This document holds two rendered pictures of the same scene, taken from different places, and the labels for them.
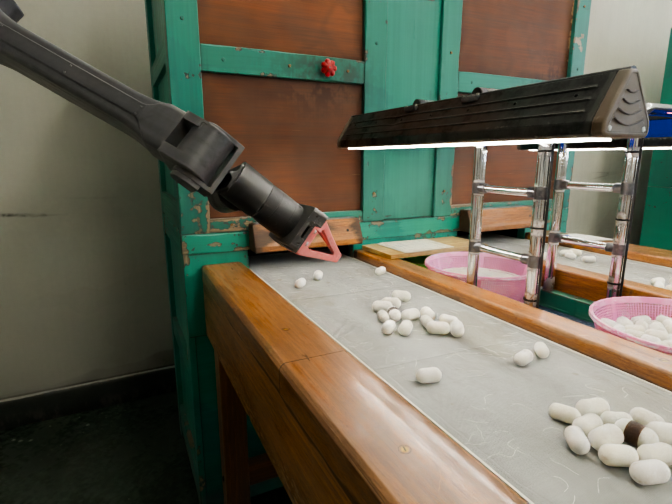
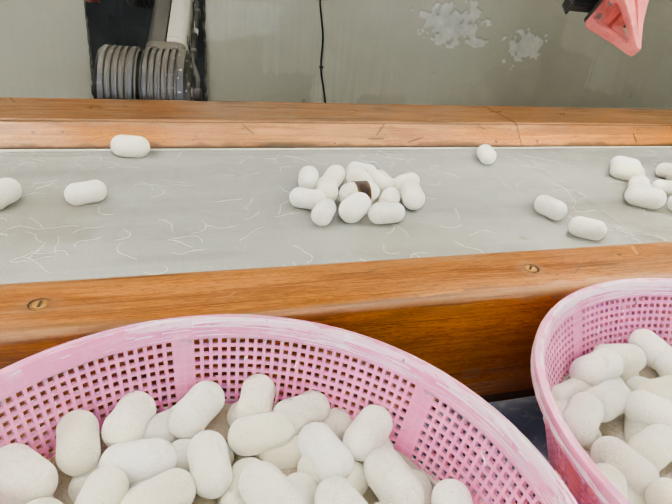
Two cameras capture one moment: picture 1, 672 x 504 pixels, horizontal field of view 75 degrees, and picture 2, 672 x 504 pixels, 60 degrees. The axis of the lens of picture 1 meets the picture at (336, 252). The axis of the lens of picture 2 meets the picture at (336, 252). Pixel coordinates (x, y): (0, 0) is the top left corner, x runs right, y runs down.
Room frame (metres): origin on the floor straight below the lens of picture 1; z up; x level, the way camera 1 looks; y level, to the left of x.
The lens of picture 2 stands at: (0.43, -0.78, 0.95)
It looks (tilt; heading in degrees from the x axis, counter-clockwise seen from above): 28 degrees down; 97
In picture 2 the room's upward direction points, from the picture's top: 6 degrees clockwise
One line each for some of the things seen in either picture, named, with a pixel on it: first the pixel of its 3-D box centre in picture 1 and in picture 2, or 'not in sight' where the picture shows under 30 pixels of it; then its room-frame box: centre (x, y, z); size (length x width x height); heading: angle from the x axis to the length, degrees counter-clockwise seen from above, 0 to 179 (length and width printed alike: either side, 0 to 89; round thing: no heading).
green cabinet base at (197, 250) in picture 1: (369, 320); not in sight; (1.57, -0.13, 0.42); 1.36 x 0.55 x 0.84; 116
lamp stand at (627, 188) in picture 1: (611, 213); not in sight; (0.97, -0.61, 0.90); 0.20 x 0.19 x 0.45; 26
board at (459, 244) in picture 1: (425, 246); not in sight; (1.23, -0.26, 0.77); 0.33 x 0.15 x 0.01; 116
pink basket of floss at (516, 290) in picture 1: (479, 281); not in sight; (1.04, -0.35, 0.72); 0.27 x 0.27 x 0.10
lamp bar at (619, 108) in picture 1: (440, 122); not in sight; (0.76, -0.17, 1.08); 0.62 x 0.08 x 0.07; 26
